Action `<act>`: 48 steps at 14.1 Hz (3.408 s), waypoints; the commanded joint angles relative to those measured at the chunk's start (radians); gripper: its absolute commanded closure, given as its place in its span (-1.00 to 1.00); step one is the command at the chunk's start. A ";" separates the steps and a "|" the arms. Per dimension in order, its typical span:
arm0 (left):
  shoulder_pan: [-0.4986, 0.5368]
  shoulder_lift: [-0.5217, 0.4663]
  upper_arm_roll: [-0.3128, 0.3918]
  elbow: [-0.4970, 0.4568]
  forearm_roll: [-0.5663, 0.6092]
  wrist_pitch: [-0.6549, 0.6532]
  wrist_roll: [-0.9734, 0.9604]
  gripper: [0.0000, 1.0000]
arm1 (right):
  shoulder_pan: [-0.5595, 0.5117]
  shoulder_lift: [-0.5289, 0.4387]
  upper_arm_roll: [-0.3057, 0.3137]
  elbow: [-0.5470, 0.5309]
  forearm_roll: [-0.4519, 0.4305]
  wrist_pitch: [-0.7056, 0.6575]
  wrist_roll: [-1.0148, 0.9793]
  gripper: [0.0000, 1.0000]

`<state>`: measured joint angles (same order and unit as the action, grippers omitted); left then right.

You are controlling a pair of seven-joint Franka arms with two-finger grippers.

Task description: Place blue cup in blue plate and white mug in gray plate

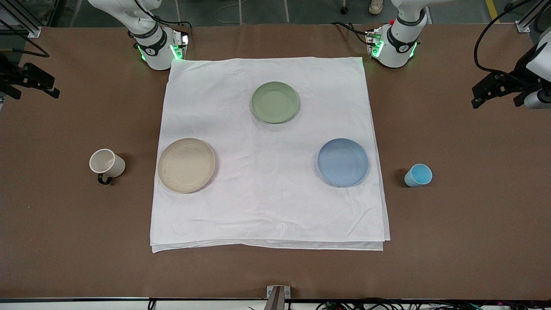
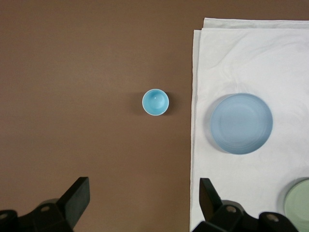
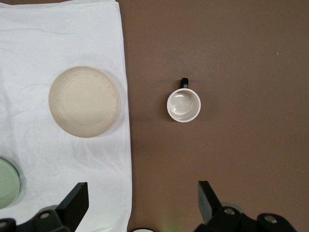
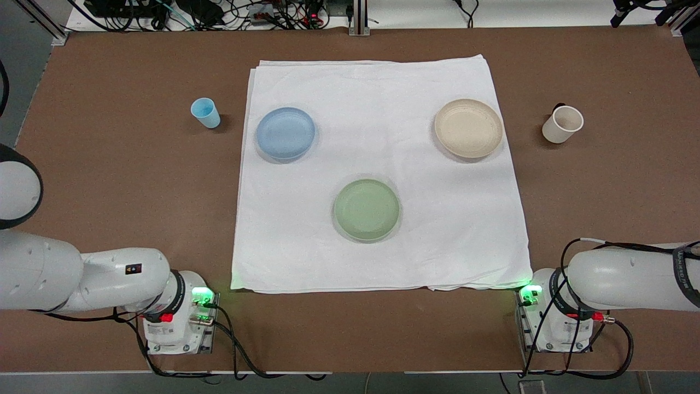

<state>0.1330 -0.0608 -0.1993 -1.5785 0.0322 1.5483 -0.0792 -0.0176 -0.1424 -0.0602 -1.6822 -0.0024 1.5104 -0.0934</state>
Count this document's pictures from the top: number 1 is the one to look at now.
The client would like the white mug with black handle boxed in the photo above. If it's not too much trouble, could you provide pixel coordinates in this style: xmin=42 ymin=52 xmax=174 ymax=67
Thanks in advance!
xmin=89 ymin=149 xmax=126 ymax=186

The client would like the blue paper cup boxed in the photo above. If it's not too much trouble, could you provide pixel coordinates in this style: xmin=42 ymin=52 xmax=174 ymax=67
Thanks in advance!
xmin=404 ymin=164 xmax=433 ymax=188

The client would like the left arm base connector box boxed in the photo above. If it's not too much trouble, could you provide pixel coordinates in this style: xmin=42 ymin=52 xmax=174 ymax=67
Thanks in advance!
xmin=365 ymin=28 xmax=384 ymax=59

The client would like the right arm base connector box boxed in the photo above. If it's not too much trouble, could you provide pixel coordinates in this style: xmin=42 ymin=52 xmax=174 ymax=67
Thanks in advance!
xmin=171 ymin=29 xmax=189 ymax=60

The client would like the blue round plate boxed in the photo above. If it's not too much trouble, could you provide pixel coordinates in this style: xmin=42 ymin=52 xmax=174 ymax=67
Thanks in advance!
xmin=317 ymin=138 xmax=369 ymax=188

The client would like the beige gray round plate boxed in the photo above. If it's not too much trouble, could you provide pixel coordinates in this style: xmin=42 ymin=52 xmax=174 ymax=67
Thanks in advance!
xmin=158 ymin=138 xmax=216 ymax=194

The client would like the green round plate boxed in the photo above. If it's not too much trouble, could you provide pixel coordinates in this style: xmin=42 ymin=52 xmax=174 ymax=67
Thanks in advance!
xmin=251 ymin=81 xmax=300 ymax=124

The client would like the white folded cloth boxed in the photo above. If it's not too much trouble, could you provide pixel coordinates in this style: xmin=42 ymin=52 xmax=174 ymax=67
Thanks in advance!
xmin=150 ymin=57 xmax=391 ymax=254

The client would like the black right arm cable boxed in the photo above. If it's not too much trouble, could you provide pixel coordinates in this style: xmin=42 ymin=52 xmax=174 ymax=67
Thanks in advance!
xmin=0 ymin=26 xmax=50 ymax=59

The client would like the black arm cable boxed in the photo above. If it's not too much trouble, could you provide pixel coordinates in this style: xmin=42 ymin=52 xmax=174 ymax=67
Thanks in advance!
xmin=0 ymin=26 xmax=50 ymax=59
xmin=473 ymin=0 xmax=539 ymax=81

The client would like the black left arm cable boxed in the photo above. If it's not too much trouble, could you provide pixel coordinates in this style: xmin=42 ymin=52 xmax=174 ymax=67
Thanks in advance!
xmin=473 ymin=0 xmax=539 ymax=81

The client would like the aluminium frame post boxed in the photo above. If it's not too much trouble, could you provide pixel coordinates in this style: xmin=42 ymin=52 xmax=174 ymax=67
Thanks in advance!
xmin=0 ymin=0 xmax=42 ymax=38
xmin=516 ymin=0 xmax=551 ymax=33

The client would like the black right base cable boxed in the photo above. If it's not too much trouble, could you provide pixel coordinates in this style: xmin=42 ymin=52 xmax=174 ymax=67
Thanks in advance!
xmin=133 ymin=0 xmax=193 ymax=36

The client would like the black base cable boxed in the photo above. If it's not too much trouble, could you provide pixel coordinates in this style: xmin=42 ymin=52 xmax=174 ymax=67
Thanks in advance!
xmin=331 ymin=21 xmax=371 ymax=46
xmin=133 ymin=0 xmax=193 ymax=36

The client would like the black left base cable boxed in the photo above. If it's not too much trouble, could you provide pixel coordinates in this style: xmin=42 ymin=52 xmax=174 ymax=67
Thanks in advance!
xmin=331 ymin=21 xmax=371 ymax=46

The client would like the white floor cable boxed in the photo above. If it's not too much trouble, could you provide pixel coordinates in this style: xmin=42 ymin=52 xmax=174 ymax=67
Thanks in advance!
xmin=214 ymin=0 xmax=242 ymax=25

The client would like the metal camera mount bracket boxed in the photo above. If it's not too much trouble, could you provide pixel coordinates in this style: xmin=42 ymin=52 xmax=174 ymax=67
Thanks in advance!
xmin=266 ymin=285 xmax=291 ymax=310

